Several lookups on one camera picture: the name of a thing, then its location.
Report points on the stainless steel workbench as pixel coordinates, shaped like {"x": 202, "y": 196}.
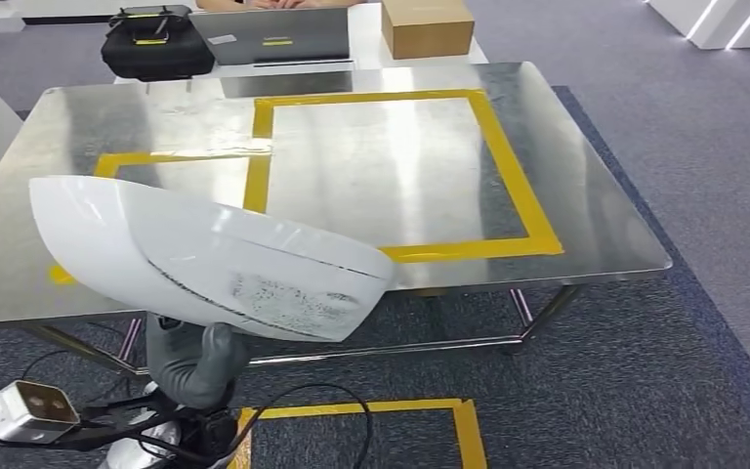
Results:
{"x": 582, "y": 194}

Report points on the black equipment bag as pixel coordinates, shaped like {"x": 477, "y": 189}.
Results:
{"x": 155, "y": 58}

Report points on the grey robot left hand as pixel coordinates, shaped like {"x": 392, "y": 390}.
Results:
{"x": 210, "y": 369}

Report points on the brown cardboard box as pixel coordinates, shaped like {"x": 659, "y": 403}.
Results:
{"x": 427, "y": 32}

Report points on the white lit display block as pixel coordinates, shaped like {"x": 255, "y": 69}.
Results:
{"x": 711, "y": 22}

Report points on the white curved body panel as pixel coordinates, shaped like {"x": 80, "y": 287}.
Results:
{"x": 207, "y": 259}

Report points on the grey laptop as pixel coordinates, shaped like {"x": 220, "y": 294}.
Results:
{"x": 271, "y": 35}

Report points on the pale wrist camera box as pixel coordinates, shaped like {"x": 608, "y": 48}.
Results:
{"x": 29, "y": 411}

